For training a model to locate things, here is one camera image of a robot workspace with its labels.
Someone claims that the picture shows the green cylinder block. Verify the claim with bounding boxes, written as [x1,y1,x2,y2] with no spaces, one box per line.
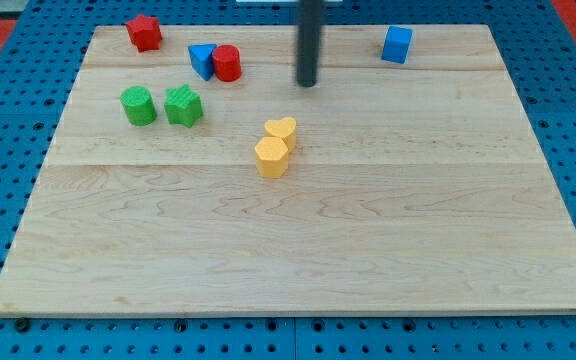
[120,86,157,126]

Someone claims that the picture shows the yellow heart block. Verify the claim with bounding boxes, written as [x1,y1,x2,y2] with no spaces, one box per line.
[264,117,297,152]

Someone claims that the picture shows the red star block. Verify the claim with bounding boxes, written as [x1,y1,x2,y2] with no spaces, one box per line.
[125,14,163,52]

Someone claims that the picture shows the yellow hexagon block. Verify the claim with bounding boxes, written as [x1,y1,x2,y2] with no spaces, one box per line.
[254,137,289,178]

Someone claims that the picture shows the blue triangle block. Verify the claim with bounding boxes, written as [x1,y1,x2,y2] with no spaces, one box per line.
[188,44,217,81]

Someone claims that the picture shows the red cylinder block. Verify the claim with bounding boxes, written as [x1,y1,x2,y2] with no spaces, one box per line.
[212,44,242,82]

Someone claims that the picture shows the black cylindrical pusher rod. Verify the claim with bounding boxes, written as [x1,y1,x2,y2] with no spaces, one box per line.
[295,0,325,88]

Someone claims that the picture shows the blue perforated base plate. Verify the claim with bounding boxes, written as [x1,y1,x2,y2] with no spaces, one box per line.
[0,0,576,359]

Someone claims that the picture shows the wooden board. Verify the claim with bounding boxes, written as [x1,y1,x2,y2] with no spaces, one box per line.
[0,25,576,318]

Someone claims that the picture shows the green star block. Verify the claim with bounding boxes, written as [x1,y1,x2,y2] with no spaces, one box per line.
[164,84,204,128]

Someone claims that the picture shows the blue cube block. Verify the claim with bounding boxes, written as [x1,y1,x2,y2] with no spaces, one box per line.
[381,26,413,64]

